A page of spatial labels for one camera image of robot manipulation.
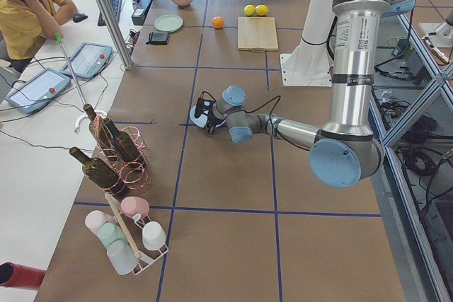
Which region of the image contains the yellow lemon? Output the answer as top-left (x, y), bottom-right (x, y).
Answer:
top-left (255, 4), bottom-right (269, 16)
top-left (243, 4), bottom-right (256, 17)

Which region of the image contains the dark grey folded cloth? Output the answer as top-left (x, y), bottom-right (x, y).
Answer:
top-left (146, 31), bottom-right (170, 45)

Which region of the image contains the yellow lemon upper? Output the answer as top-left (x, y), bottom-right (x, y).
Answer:
top-left (255, 4), bottom-right (269, 16)

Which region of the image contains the white cup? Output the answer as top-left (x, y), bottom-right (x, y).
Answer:
top-left (142, 221), bottom-right (166, 250)

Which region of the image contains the blue teach pendant far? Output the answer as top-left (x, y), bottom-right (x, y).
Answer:
top-left (69, 42), bottom-right (113, 80)

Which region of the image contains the orange fruit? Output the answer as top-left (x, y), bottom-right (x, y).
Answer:
top-left (212, 16), bottom-right (224, 30)

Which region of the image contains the black computer mouse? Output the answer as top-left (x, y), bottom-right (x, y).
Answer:
top-left (72, 13), bottom-right (88, 23)

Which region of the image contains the mint green cup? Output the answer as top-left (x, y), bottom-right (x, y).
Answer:
top-left (97, 222), bottom-right (127, 248)

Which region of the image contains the light blue cup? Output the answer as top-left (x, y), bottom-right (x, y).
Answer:
top-left (106, 240), bottom-right (138, 275)

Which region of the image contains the light pink cup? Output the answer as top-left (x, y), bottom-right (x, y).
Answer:
top-left (85, 210), bottom-right (117, 236)

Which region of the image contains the blue teach pendant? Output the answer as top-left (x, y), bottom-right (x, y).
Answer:
top-left (69, 42), bottom-right (113, 80)
top-left (6, 68), bottom-right (71, 114)

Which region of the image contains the aluminium frame post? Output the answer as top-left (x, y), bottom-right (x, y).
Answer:
top-left (95, 0), bottom-right (133, 71)

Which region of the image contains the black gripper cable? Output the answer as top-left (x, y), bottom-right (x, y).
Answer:
top-left (197, 91), bottom-right (284, 140)

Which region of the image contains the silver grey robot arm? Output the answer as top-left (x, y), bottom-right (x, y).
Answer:
top-left (189, 0), bottom-right (415, 188)

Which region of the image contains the dark wine bottle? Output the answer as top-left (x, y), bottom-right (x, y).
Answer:
top-left (69, 146), bottom-right (125, 194)
top-left (84, 104), bottom-right (110, 149)
top-left (103, 118), bottom-right (144, 164)

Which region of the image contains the dark wine bottle upper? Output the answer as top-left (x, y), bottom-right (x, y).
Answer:
top-left (103, 118), bottom-right (144, 164)

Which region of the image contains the yellow lemon lower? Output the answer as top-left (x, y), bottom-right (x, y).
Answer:
top-left (243, 4), bottom-right (256, 17)

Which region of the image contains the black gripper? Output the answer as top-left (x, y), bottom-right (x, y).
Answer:
top-left (194, 98), bottom-right (217, 134)

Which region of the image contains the red cylinder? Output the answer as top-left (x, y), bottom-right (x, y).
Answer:
top-left (1, 262), bottom-right (46, 291)

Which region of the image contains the blue teach pendant near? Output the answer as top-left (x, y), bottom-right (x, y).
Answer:
top-left (6, 68), bottom-right (71, 114)

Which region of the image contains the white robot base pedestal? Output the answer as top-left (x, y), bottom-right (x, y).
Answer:
top-left (280, 0), bottom-right (335, 87)

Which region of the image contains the copper wire bottle rack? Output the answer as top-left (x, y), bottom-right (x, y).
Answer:
top-left (96, 124), bottom-right (150, 194)

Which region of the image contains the metal stick green tip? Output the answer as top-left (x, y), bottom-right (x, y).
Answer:
top-left (55, 32), bottom-right (86, 105)

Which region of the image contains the wooden cutting board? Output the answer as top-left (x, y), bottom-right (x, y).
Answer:
top-left (237, 17), bottom-right (279, 52)

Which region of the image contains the black keyboard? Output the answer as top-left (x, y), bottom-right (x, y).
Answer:
top-left (97, 0), bottom-right (124, 27)

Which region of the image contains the person in yellow shirt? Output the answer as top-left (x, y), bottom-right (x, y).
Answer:
top-left (1, 0), bottom-right (78, 72)

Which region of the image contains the light blue plate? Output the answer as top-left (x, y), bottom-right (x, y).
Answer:
top-left (189, 105), bottom-right (212, 129)

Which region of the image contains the white wire cup rack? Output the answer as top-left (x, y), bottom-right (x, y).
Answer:
top-left (105, 194), bottom-right (168, 276)

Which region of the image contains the dark wine bottle lower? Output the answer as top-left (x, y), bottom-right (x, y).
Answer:
top-left (69, 146), bottom-right (125, 194)

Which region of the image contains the light green plate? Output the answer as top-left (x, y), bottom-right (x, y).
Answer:
top-left (154, 14), bottom-right (183, 33)

